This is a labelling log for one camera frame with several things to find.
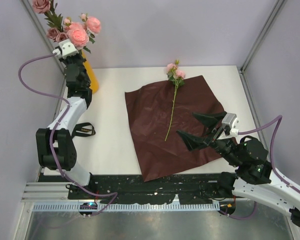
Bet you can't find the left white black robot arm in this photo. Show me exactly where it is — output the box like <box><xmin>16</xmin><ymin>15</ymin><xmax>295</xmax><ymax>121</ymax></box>
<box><xmin>35</xmin><ymin>53</ymin><xmax>97</xmax><ymax>199</ymax></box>

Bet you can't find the left aluminium frame post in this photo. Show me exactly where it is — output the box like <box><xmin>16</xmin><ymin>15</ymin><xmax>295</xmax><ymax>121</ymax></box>
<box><xmin>21</xmin><ymin>0</ymin><xmax>70</xmax><ymax>78</ymax></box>

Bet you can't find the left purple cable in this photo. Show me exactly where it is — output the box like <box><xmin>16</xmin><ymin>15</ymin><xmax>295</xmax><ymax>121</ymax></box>
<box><xmin>17</xmin><ymin>53</ymin><xmax>119</xmax><ymax>216</ymax></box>

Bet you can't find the black gold-lettered ribbon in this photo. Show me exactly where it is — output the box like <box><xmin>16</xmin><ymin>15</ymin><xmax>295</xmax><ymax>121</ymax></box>
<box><xmin>71</xmin><ymin>122</ymin><xmax>96</xmax><ymax>138</ymax></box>

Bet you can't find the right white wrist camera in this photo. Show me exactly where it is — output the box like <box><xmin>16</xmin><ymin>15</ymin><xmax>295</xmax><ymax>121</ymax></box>
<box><xmin>216</xmin><ymin>113</ymin><xmax>239</xmax><ymax>140</ymax></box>

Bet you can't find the yellow cylindrical vase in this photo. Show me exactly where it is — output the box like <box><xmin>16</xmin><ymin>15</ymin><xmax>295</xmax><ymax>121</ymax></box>
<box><xmin>81</xmin><ymin>51</ymin><xmax>99</xmax><ymax>94</ymax></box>

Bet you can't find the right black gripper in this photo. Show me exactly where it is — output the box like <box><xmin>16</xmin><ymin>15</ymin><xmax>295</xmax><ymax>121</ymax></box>
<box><xmin>175</xmin><ymin>110</ymin><xmax>241</xmax><ymax>166</ymax></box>

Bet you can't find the aluminium frame post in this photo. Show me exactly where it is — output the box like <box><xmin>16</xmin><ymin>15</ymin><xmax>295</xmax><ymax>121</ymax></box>
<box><xmin>21</xmin><ymin>0</ymin><xmax>70</xmax><ymax>78</ymax></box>
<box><xmin>238</xmin><ymin>0</ymin><xmax>288</xmax><ymax>75</ymax></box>

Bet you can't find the dusky mauve rose stem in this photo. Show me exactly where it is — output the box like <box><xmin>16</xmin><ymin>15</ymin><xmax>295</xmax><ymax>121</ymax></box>
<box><xmin>31</xmin><ymin>0</ymin><xmax>68</xmax><ymax>43</ymax></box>

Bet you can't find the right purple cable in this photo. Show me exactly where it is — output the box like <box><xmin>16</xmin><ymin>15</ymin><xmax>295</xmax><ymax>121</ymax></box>
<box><xmin>218</xmin><ymin>114</ymin><xmax>300</xmax><ymax>221</ymax></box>

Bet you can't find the red wrapping paper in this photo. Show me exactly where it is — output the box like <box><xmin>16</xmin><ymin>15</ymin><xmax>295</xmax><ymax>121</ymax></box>
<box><xmin>125</xmin><ymin>75</ymin><xmax>224</xmax><ymax>182</ymax></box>

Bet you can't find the purple cable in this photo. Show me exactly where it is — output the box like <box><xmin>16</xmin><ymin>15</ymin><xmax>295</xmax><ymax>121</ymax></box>
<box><xmin>218</xmin><ymin>114</ymin><xmax>300</xmax><ymax>221</ymax></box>
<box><xmin>17</xmin><ymin>53</ymin><xmax>119</xmax><ymax>216</ymax></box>

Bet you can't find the pink artificial flower bunch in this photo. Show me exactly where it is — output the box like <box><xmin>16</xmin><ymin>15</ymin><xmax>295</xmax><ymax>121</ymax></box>
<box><xmin>164</xmin><ymin>59</ymin><xmax>186</xmax><ymax>142</ymax></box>

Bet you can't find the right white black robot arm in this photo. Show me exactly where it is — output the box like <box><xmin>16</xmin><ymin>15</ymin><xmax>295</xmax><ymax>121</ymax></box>
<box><xmin>177</xmin><ymin>111</ymin><xmax>300</xmax><ymax>227</ymax></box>

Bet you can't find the right aluminium frame post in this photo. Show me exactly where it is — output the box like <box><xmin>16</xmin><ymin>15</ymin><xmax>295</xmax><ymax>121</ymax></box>
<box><xmin>238</xmin><ymin>0</ymin><xmax>288</xmax><ymax>75</ymax></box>

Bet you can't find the white slotted cable duct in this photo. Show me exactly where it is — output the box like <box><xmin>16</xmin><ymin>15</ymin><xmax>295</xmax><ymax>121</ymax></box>
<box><xmin>32</xmin><ymin>201</ymin><xmax>220</xmax><ymax>212</ymax></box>

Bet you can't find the pink rose stem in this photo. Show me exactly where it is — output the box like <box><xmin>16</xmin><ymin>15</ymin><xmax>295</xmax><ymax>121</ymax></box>
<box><xmin>63</xmin><ymin>15</ymin><xmax>91</xmax><ymax>53</ymax></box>
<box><xmin>80</xmin><ymin>13</ymin><xmax>102</xmax><ymax>44</ymax></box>

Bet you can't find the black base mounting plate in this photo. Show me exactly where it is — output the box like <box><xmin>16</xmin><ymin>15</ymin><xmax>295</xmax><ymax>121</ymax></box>
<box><xmin>66</xmin><ymin>173</ymin><xmax>233</xmax><ymax>205</ymax></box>

